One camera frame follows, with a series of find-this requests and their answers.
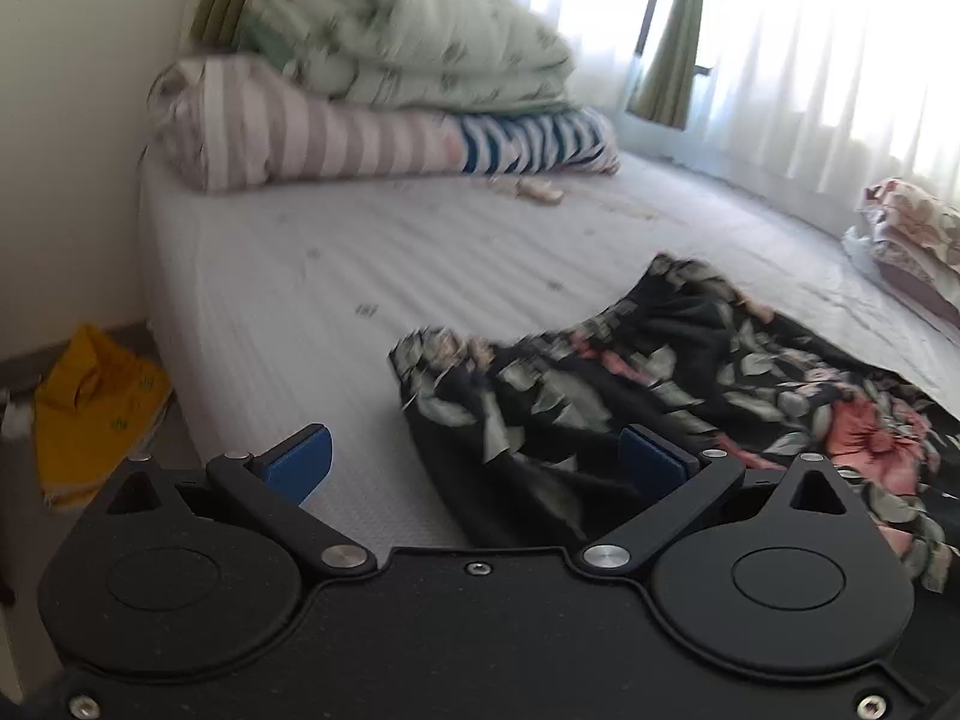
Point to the striped pink white pillow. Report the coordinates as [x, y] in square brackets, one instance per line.
[300, 127]

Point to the blue white striped pillow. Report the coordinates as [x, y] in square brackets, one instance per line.
[536, 139]

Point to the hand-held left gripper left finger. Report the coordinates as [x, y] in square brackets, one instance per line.
[298, 463]

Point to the white sheer curtain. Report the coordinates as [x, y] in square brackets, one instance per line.
[825, 52]

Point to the yellow cloth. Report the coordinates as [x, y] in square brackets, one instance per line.
[94, 412]

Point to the white mattress bed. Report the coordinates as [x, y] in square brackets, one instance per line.
[450, 277]

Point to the green leaf print quilt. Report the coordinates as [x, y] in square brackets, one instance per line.
[405, 30]

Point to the black floral pants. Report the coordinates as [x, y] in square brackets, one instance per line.
[675, 405]

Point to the floral folded bedding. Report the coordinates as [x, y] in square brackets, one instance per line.
[911, 240]

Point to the olive green curtain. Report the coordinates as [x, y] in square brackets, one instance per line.
[671, 37]

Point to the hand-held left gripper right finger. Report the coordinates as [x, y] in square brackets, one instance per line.
[654, 456]

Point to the small beige object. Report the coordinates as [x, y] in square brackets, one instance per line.
[536, 191]

